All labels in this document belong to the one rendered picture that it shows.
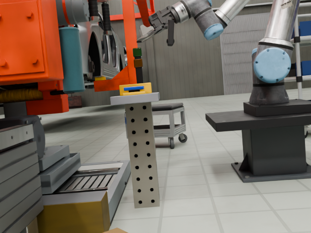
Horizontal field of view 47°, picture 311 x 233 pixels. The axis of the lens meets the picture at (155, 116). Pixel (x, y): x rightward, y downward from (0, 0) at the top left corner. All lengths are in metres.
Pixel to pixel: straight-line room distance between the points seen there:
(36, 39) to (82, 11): 0.54
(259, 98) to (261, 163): 0.31
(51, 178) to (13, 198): 0.50
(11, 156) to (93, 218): 0.35
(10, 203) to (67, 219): 0.28
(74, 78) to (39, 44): 0.41
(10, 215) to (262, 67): 1.13
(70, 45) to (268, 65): 0.83
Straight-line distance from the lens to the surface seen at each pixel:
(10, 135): 1.00
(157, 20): 1.66
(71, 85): 1.47
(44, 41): 1.09
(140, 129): 1.40
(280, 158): 1.79
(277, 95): 1.80
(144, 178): 1.43
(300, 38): 2.87
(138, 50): 1.66
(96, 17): 1.45
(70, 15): 1.61
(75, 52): 1.48
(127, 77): 5.27
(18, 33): 1.11
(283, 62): 1.61
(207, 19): 1.67
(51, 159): 1.59
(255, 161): 1.77
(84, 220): 1.19
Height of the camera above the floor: 0.46
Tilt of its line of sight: 4 degrees down
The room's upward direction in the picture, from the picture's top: 5 degrees counter-clockwise
